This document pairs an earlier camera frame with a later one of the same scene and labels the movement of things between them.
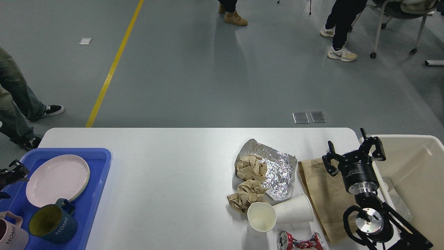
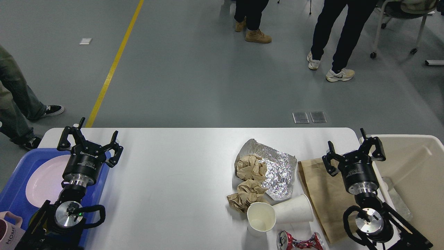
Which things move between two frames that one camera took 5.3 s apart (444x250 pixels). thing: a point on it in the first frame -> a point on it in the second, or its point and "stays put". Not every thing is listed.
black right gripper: [359, 173] stays put
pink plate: [60, 177] stays put
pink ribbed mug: [12, 236] stays put
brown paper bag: [327, 196] stays put
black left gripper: [8, 176] -> [85, 160]
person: [228, 7] -> [248, 15]
